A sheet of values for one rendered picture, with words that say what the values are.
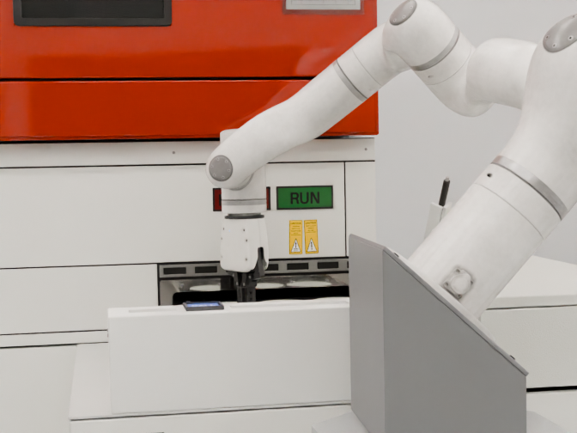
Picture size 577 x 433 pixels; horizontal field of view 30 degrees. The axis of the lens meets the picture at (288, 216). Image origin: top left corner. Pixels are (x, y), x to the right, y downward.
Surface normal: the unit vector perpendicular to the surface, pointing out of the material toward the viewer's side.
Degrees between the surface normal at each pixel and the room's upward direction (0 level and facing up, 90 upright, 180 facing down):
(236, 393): 90
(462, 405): 90
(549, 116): 89
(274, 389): 90
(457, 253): 73
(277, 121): 63
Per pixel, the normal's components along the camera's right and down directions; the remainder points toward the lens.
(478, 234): -0.22, -0.23
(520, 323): 0.17, 0.05
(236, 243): -0.80, 0.05
